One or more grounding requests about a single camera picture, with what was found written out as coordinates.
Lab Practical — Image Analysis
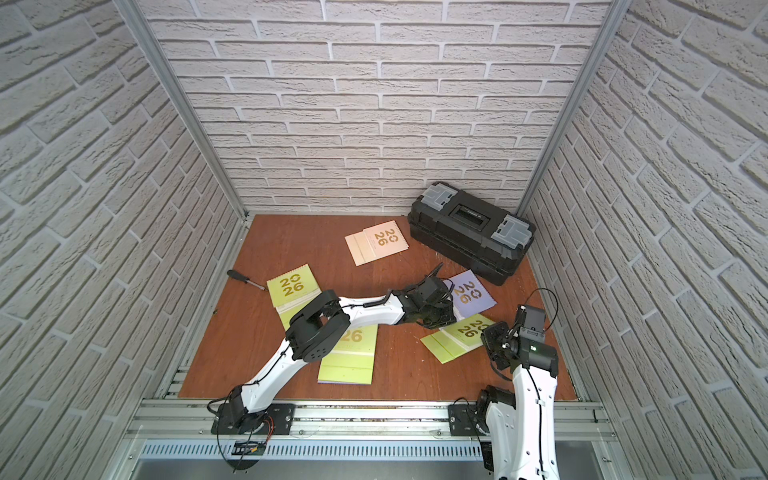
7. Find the purple 2026 calendar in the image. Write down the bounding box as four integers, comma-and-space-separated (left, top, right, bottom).
444, 270, 497, 321

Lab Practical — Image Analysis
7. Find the green 2026 desk calendar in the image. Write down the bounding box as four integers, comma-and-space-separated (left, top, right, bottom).
318, 325, 378, 385

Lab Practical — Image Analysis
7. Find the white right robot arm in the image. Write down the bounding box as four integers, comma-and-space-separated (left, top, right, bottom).
477, 322, 560, 479

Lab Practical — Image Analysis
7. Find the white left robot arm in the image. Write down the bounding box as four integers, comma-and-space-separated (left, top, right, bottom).
207, 267, 457, 435

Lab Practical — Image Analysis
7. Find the black plastic toolbox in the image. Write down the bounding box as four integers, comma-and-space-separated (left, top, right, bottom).
407, 181, 536, 286

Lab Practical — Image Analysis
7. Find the pink 2026 desk calendar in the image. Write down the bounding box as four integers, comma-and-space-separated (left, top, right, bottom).
345, 220, 409, 266

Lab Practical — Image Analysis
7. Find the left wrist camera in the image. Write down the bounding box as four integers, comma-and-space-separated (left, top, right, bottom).
414, 277, 453, 308

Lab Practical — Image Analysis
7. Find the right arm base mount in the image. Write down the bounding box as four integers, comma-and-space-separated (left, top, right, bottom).
447, 385, 495, 472

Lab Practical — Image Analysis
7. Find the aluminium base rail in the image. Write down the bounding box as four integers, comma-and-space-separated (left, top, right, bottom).
125, 400, 619, 463

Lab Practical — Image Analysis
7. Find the black handled screwdriver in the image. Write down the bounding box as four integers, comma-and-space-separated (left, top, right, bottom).
226, 269, 267, 291

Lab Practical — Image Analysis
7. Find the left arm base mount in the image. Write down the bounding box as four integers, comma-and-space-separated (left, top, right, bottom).
211, 403, 297, 472

